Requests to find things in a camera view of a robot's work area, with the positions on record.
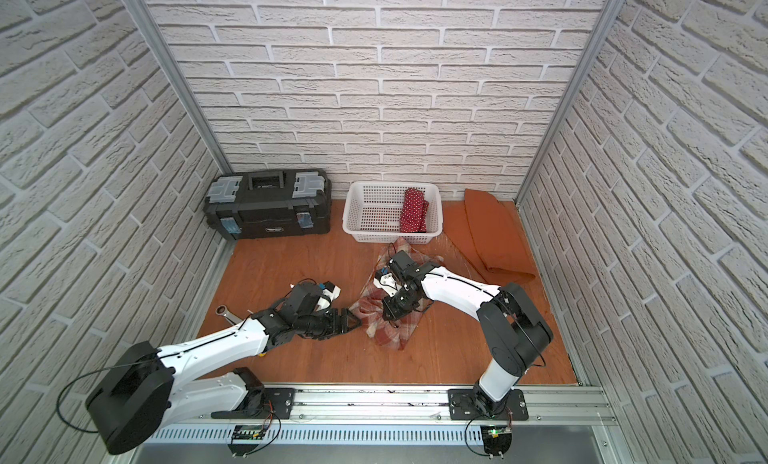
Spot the red plaid skirt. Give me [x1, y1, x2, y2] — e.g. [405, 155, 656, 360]
[351, 238, 444, 351]

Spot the orange brown skirt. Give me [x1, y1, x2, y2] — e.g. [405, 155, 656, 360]
[443, 189, 538, 285]

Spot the controller board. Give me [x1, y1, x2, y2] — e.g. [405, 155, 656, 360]
[480, 426, 513, 459]
[228, 425, 278, 457]

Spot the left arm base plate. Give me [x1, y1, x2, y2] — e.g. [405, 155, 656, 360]
[211, 387, 296, 419]

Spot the left controller board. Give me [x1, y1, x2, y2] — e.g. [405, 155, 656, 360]
[228, 425, 278, 457]

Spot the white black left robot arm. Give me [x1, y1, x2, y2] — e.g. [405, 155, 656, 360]
[85, 281, 362, 455]

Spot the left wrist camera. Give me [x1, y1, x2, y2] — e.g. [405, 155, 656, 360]
[316, 281, 341, 310]

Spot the black plastic toolbox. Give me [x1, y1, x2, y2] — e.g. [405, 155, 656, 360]
[203, 169, 332, 241]

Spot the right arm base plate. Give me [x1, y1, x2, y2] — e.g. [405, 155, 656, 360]
[447, 386, 529, 421]

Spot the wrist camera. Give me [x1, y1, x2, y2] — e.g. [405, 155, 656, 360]
[374, 267, 400, 295]
[316, 281, 341, 310]

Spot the red polka dot skirt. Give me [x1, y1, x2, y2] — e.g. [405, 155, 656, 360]
[399, 187, 429, 233]

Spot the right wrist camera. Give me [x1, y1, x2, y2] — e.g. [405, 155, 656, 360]
[374, 267, 400, 295]

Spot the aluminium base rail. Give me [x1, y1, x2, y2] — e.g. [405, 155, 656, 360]
[119, 382, 619, 429]

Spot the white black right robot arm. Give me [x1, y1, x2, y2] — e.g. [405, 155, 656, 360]
[374, 251, 553, 415]

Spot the silver wrench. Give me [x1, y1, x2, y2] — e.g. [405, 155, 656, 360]
[215, 305, 251, 328]

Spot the white plastic basket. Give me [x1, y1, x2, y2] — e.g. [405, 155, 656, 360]
[342, 181, 444, 244]

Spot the right controller board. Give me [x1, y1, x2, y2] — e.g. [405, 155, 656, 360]
[480, 426, 513, 459]

